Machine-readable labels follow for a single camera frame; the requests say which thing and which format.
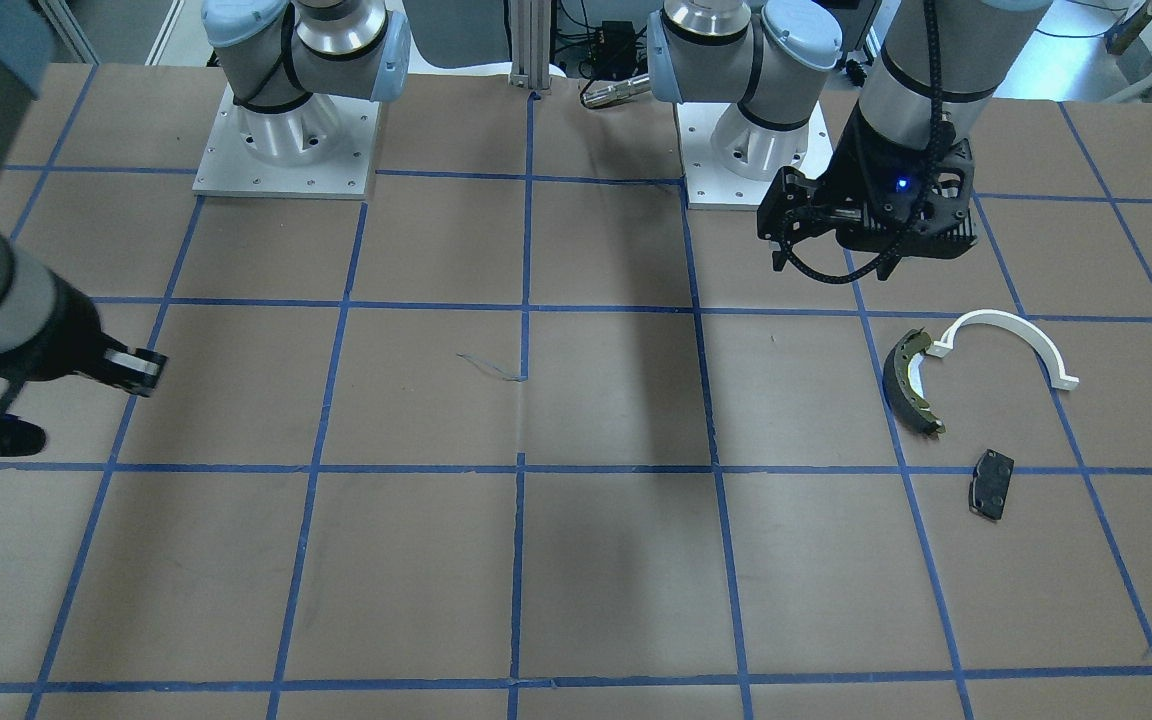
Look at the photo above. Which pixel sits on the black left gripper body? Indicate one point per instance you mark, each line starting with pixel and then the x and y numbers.
pixel 864 168

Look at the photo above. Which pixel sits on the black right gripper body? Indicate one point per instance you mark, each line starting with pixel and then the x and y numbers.
pixel 64 338

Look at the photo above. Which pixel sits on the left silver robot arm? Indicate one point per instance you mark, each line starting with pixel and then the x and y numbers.
pixel 940 60

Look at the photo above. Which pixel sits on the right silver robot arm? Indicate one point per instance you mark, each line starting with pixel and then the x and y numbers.
pixel 292 69

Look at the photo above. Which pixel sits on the green curved brake shoe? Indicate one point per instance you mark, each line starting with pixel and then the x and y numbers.
pixel 902 384

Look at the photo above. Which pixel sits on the black brake pad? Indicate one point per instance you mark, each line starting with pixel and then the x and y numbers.
pixel 989 487

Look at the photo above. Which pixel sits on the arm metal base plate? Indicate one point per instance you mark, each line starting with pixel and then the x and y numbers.
pixel 322 150
pixel 729 163

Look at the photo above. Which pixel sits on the aluminium frame post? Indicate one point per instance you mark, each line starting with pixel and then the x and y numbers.
pixel 530 44

